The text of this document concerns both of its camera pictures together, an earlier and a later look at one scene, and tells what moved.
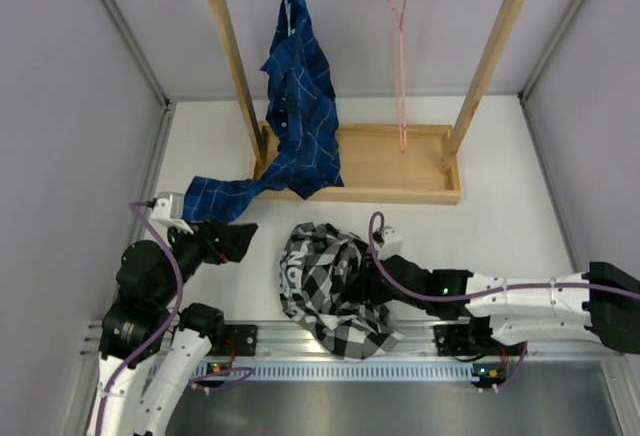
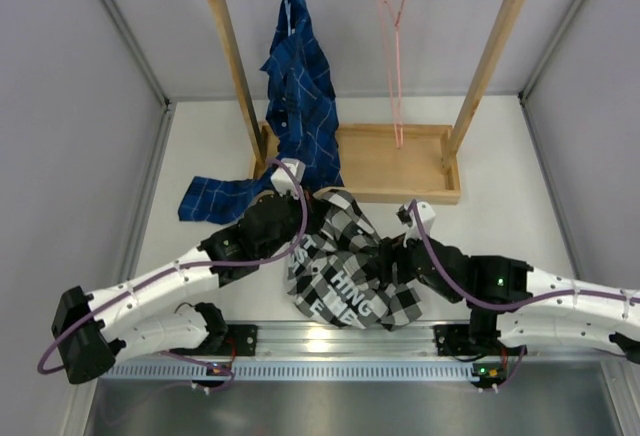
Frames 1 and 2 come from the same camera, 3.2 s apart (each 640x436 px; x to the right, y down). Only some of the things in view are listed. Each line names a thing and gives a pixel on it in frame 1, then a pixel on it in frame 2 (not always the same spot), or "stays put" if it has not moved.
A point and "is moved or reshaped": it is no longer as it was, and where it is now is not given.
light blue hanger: x=287 y=3 stays put
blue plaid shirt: x=304 y=150 stays put
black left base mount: x=244 y=337 stays put
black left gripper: x=233 y=242 → x=315 y=212
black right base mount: x=470 y=340 stays put
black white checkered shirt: x=320 y=277 is moved or reshaped
